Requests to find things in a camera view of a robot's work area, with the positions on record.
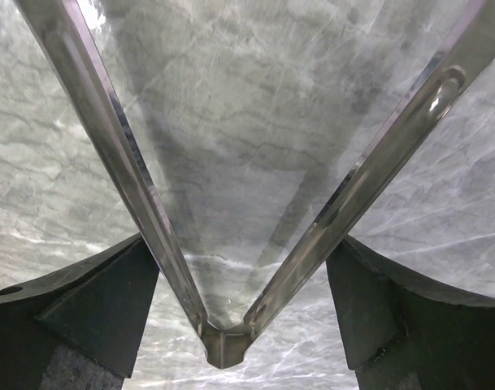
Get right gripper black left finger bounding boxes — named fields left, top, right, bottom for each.
left=0, top=235, right=159, bottom=389

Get steel serving tongs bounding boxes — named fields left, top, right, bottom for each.
left=18, top=1, right=495, bottom=369

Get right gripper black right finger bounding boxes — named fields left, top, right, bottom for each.
left=326, top=237, right=495, bottom=389

